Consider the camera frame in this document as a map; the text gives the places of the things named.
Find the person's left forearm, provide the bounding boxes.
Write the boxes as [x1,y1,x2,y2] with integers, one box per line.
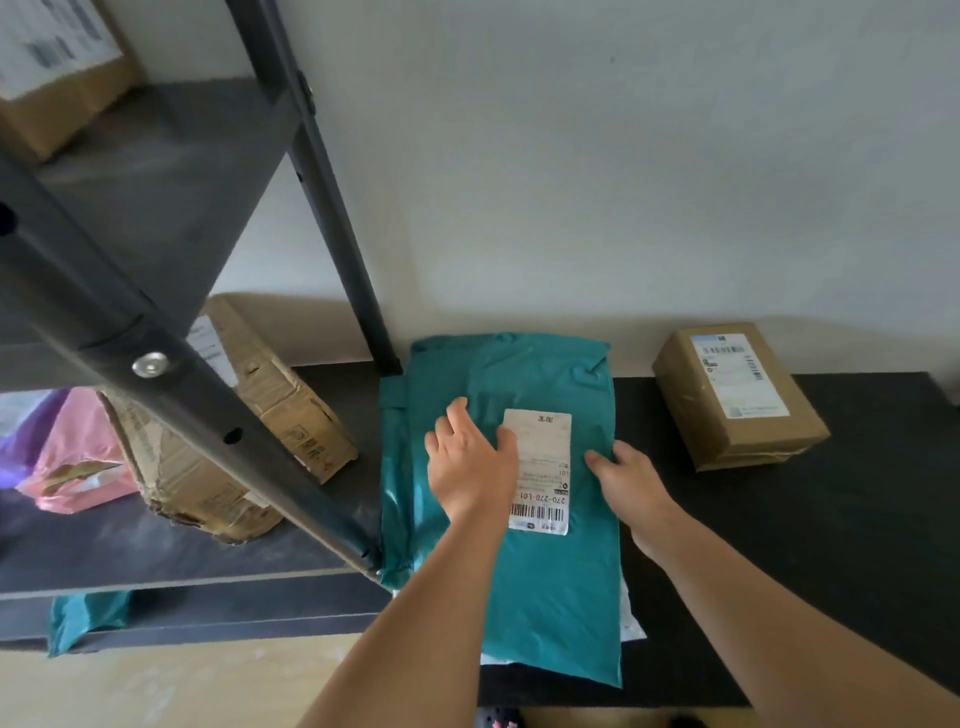
[299,509,519,728]

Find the bulky taped cardboard box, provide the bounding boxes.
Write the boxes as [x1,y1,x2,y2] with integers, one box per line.
[97,294,360,545]

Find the pale cardboard box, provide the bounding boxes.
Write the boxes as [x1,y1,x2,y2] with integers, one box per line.
[0,0,144,163]

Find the white mailer bag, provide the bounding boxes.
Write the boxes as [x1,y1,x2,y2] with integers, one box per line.
[479,577,648,669]

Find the plain teal package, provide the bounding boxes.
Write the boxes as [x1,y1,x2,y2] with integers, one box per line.
[377,374,415,592]

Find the black low metal table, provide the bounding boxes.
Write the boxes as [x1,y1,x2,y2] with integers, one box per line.
[374,367,960,710]

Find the small brown cardboard box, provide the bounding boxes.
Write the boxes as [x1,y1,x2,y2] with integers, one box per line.
[650,322,832,472]

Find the person's left hand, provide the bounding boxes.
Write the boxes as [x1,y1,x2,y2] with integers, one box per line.
[423,397,520,526]

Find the person's right forearm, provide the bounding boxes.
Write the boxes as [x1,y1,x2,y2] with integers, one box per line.
[644,509,960,728]

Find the person's right hand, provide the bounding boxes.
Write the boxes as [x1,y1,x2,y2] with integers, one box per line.
[583,440,688,568]

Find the black metal shelf rack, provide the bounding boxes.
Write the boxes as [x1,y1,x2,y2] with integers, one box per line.
[0,0,406,654]

